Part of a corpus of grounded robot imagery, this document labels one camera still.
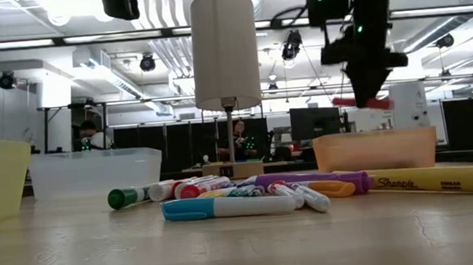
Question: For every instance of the person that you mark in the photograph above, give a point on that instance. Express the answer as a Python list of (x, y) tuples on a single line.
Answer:
[(93, 139), (243, 144)]

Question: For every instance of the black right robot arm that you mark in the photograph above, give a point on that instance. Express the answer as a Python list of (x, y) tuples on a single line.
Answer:
[(372, 3)]

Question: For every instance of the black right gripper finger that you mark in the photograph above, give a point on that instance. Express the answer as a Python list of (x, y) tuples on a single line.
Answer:
[(366, 84)]

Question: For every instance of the green marker pen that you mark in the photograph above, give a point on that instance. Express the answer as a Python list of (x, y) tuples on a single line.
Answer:
[(123, 198)]

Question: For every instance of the black monitor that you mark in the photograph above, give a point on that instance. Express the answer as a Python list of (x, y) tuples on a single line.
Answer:
[(314, 122)]

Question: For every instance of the clear plastic bin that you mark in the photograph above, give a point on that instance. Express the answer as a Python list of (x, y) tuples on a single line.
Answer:
[(96, 173)]

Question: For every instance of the white cabinet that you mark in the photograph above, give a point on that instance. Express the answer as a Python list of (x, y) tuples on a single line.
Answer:
[(408, 106)]

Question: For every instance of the white shade wooden table lamp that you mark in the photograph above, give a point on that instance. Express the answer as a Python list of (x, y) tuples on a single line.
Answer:
[(225, 48)]

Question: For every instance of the red marker pen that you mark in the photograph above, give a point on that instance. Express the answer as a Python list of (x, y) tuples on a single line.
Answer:
[(198, 181), (194, 190)]

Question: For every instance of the orange plastic bin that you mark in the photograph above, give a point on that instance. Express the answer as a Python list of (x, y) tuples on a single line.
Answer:
[(375, 151)]

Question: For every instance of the white marker teal cap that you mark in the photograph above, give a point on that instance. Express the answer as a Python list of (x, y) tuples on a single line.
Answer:
[(241, 192)]

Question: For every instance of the black ceiling spotlight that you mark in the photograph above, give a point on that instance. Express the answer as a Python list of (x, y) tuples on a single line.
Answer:
[(6, 80), (291, 48), (147, 63), (445, 40)]

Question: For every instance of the white marker yellow cap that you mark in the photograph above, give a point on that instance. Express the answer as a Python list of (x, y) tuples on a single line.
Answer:
[(214, 193)]

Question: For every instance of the white ceiling air duct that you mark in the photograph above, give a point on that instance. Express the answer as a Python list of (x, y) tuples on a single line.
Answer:
[(123, 86)]

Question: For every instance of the white marker purple cap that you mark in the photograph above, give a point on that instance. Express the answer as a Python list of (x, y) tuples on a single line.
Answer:
[(316, 202)]

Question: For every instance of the white marker orange cap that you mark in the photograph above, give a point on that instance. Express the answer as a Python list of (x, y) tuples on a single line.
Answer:
[(338, 189)]

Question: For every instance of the yellow highlighter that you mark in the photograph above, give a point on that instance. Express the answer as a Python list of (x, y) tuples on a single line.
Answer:
[(435, 180)]

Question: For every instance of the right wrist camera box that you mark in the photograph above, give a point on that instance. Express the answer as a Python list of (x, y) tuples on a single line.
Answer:
[(328, 4)]

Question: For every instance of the black aluminium rig frame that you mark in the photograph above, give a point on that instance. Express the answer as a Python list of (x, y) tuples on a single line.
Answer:
[(275, 24)]

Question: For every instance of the black metal rack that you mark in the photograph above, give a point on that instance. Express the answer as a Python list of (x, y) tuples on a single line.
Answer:
[(46, 130)]

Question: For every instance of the white marker light-blue cap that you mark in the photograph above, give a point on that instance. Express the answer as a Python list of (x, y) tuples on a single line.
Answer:
[(225, 207)]

